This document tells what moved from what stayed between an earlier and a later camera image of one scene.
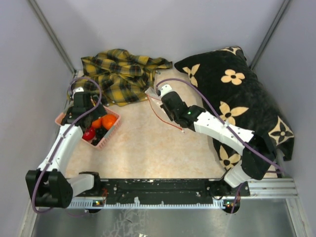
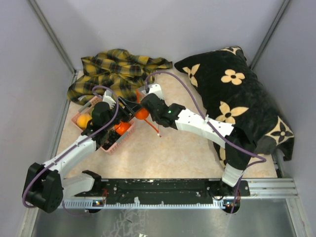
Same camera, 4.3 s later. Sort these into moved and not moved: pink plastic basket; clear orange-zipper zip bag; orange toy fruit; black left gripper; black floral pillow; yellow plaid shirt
Moved: pink plastic basket; orange toy fruit; clear orange-zipper zip bag; black left gripper
Not moved: yellow plaid shirt; black floral pillow
